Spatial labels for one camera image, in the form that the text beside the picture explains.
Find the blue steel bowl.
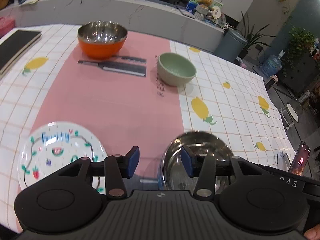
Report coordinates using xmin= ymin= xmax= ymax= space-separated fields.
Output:
xmin=158 ymin=131 xmax=233 ymax=192

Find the white fruity painted plate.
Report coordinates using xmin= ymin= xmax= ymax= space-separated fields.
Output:
xmin=17 ymin=121 xmax=107 ymax=190

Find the green ceramic bowl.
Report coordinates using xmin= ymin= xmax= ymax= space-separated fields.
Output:
xmin=157 ymin=53 xmax=197 ymax=87

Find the orange steel bowl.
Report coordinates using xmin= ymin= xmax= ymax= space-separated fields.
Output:
xmin=78 ymin=21 xmax=128 ymax=60

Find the person right hand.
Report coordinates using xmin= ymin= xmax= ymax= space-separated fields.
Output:
xmin=304 ymin=224 xmax=320 ymax=240

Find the smartphone on stand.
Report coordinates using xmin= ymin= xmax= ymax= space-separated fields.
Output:
xmin=288 ymin=141 xmax=311 ymax=176

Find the checked lemon tablecloth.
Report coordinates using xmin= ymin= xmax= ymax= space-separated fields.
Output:
xmin=1 ymin=24 xmax=295 ymax=231

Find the blue water jug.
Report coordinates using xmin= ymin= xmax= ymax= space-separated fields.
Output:
xmin=261 ymin=50 xmax=285 ymax=77

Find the grey trash bin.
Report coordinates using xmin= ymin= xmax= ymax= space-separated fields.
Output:
xmin=214 ymin=29 xmax=247 ymax=62

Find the potted green plant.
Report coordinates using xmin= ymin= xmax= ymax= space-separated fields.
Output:
xmin=238 ymin=11 xmax=276 ymax=59

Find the white tv cabinet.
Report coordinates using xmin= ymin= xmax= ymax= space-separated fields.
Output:
xmin=1 ymin=0 xmax=223 ymax=52

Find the black notebook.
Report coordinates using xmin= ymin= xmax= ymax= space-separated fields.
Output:
xmin=1 ymin=30 xmax=42 ymax=77

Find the teddy bear toy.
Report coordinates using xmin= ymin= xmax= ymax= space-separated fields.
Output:
xmin=198 ymin=0 xmax=213 ymax=7

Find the pink plastic case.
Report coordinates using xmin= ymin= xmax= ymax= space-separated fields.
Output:
xmin=0 ymin=17 xmax=15 ymax=38

